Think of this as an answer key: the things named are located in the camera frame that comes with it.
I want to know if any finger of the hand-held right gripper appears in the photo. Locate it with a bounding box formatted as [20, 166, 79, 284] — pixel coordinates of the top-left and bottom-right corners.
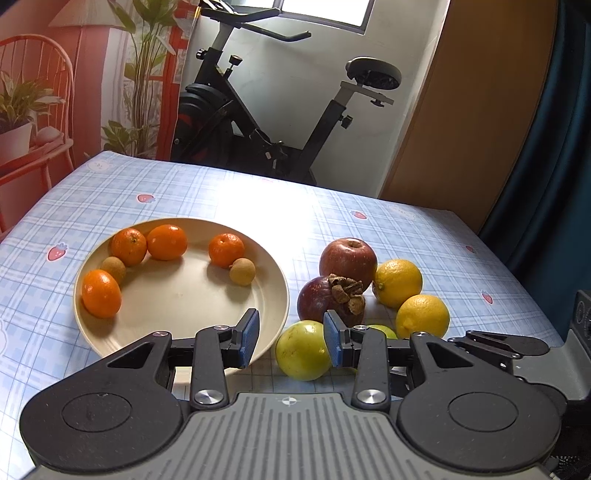
[448, 330, 550, 370]

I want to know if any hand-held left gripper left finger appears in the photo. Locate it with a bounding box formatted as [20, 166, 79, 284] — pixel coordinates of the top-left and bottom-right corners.
[95, 308, 260, 411]

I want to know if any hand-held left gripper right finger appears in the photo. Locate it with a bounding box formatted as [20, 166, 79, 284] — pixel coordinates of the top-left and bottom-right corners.
[323, 310, 495, 411]

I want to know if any dark purple mangosteen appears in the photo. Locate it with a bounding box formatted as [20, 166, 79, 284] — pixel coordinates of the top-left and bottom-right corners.
[297, 274, 366, 328]

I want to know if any brown longan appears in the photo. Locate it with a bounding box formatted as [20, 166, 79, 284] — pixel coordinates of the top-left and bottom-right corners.
[100, 256, 127, 286]
[229, 257, 256, 287]

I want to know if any cream round plate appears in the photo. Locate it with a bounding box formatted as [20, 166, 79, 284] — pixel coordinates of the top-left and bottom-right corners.
[74, 217, 291, 365]

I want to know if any red apple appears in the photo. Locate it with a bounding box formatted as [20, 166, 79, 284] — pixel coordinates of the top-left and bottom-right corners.
[319, 237, 378, 294]

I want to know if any yellow lemon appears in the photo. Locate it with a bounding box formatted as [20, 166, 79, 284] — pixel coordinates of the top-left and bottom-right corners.
[396, 294, 450, 340]
[372, 259, 424, 309]

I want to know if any orange mandarin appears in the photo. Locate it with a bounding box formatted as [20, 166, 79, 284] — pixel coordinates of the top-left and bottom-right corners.
[82, 269, 123, 319]
[208, 233, 246, 269]
[146, 224, 189, 261]
[110, 227, 148, 267]

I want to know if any blue plaid tablecloth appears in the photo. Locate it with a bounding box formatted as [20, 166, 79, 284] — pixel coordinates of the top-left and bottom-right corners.
[0, 150, 566, 480]

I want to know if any dark blue curtain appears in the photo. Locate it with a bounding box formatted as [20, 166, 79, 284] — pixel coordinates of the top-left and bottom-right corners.
[478, 0, 591, 342]

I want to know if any black exercise bike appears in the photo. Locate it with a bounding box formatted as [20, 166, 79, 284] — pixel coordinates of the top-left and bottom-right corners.
[173, 0, 402, 185]

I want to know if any wooden door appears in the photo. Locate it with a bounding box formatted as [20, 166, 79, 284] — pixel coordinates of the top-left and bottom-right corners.
[379, 0, 561, 232]

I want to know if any window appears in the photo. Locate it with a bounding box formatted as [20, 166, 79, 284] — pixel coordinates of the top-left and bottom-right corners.
[272, 0, 375, 33]

